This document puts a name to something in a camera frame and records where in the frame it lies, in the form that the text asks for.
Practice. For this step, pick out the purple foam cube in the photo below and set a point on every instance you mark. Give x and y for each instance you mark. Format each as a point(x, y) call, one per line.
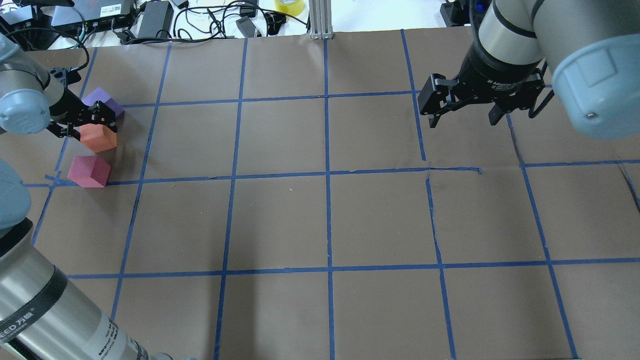
point(99, 94)

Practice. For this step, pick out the black small device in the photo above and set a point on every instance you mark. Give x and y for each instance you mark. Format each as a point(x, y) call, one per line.
point(247, 28)

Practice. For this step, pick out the orange foam cube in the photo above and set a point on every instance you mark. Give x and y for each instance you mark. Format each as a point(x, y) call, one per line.
point(98, 138)

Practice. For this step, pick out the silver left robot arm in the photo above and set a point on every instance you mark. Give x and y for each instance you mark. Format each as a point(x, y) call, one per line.
point(44, 316)

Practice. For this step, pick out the pink foam cube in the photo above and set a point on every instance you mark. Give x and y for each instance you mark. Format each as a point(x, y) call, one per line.
point(89, 171)

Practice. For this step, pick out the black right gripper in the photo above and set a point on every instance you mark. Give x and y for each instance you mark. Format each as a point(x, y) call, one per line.
point(492, 80)

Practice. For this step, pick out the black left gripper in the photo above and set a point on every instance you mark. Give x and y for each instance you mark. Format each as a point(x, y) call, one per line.
point(68, 108)

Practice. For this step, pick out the brown paper mat blue grid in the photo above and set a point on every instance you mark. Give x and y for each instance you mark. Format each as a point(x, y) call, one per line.
point(280, 199)

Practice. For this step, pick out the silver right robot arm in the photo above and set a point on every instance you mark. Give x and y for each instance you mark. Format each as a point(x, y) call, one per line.
point(525, 52)

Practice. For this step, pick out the aluminium frame post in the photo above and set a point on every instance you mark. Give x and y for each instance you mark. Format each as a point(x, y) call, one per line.
point(320, 20)

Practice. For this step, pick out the yellow tape roll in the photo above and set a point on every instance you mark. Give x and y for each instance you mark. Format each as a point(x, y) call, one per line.
point(290, 7)

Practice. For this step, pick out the black power adapter brick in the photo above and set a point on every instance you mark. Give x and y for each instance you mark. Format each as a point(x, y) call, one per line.
point(156, 19)

